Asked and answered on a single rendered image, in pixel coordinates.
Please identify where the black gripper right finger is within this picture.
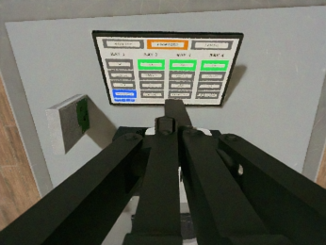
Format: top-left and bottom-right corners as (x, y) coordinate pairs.
(173, 99), (326, 245)

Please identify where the grey flat mat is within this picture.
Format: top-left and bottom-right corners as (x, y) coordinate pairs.
(5, 6), (326, 188)

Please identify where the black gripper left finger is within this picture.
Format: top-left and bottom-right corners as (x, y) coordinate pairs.
(0, 99), (184, 245)

